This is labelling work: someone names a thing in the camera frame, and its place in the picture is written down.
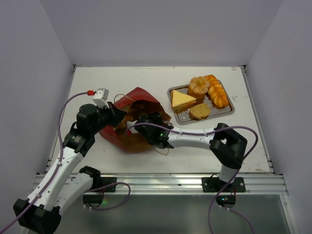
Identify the silver metal tray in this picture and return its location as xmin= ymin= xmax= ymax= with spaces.
xmin=167 ymin=84 xmax=235 ymax=125

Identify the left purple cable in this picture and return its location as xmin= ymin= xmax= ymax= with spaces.
xmin=0 ymin=90 xmax=96 ymax=234

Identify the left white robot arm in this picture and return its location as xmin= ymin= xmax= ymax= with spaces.
xmin=13 ymin=102 xmax=126 ymax=234

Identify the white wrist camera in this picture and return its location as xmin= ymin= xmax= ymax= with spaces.
xmin=125 ymin=120 xmax=138 ymax=136
xmin=87 ymin=88 xmax=109 ymax=108

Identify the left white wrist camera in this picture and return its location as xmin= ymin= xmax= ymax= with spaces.
xmin=87 ymin=88 xmax=109 ymax=108

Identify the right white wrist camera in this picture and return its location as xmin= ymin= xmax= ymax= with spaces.
xmin=125 ymin=120 xmax=138 ymax=136

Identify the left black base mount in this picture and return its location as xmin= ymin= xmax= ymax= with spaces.
xmin=79 ymin=166 xmax=117 ymax=208

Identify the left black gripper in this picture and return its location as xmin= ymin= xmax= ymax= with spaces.
xmin=90 ymin=101 xmax=127 ymax=135

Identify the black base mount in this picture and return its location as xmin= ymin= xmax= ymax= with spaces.
xmin=79 ymin=166 xmax=117 ymax=208
xmin=201 ymin=174 xmax=246 ymax=208

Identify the twisted fake bread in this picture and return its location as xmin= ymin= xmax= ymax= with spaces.
xmin=205 ymin=75 xmax=229 ymax=108

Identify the triangular fake sandwich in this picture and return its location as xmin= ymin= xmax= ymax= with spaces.
xmin=171 ymin=90 xmax=196 ymax=110

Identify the red paper bag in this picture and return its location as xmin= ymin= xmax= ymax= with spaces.
xmin=99 ymin=87 xmax=171 ymax=153

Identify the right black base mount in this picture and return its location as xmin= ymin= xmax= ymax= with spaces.
xmin=201 ymin=174 xmax=246 ymax=208

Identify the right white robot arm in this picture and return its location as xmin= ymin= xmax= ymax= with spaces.
xmin=130 ymin=113 xmax=248 ymax=192

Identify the round fake bread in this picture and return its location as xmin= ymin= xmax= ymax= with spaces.
xmin=189 ymin=103 xmax=211 ymax=120
xmin=188 ymin=76 xmax=210 ymax=99

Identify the aluminium frame rail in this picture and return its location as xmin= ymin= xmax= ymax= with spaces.
xmin=31 ymin=173 xmax=287 ymax=195

